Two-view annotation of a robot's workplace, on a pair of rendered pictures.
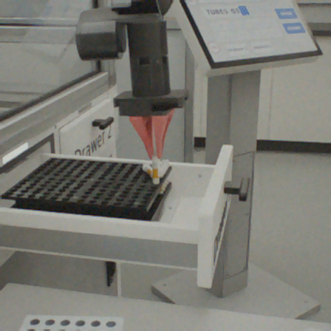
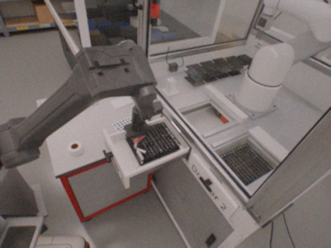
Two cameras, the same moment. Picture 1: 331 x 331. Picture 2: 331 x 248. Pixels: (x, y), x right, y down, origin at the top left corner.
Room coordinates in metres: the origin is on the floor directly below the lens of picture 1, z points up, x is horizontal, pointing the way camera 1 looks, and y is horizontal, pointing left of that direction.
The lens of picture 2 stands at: (1.22, -0.36, 1.69)
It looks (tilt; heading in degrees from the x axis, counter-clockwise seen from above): 44 degrees down; 132
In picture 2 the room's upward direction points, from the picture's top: 8 degrees clockwise
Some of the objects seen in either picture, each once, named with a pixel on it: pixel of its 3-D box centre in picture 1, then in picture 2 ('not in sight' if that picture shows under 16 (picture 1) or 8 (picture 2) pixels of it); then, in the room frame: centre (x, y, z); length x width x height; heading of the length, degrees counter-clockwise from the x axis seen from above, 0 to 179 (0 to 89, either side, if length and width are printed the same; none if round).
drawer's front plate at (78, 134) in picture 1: (90, 136); (210, 183); (1.08, 0.17, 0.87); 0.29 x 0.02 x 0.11; 168
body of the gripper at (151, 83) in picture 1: (150, 81); (137, 124); (0.74, 0.02, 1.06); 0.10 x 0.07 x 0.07; 78
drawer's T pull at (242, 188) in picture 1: (236, 188); (108, 155); (0.70, -0.11, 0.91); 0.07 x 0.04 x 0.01; 168
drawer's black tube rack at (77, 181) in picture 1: (93, 198); (152, 143); (0.74, 0.12, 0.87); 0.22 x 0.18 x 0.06; 78
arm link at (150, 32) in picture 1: (143, 38); (140, 113); (0.74, 0.03, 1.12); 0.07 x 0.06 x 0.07; 83
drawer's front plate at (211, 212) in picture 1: (217, 206); (115, 157); (0.70, -0.08, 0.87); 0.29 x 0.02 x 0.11; 168
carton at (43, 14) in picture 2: not in sight; (47, 11); (-3.09, 0.93, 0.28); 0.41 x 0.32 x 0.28; 81
